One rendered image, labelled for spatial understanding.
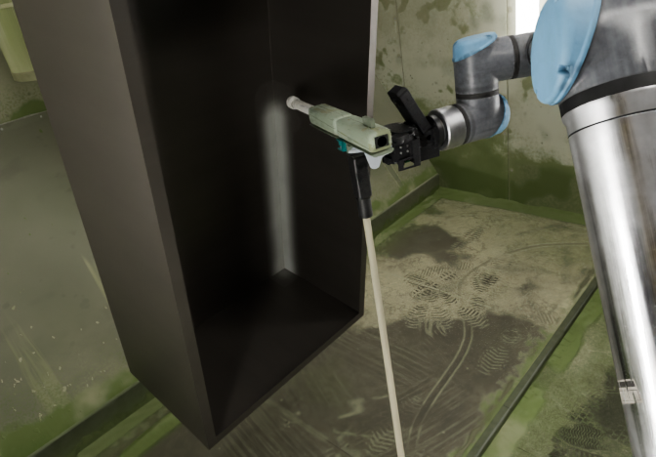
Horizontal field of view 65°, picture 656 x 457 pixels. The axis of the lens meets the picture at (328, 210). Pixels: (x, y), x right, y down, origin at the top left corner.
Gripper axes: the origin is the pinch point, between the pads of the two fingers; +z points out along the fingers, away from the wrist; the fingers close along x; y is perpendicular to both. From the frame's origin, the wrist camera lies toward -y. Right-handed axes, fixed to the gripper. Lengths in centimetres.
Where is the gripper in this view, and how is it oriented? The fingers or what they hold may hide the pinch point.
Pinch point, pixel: (349, 144)
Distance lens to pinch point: 104.4
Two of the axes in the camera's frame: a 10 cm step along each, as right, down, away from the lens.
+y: 1.3, 9.0, 4.2
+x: -4.0, -3.4, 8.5
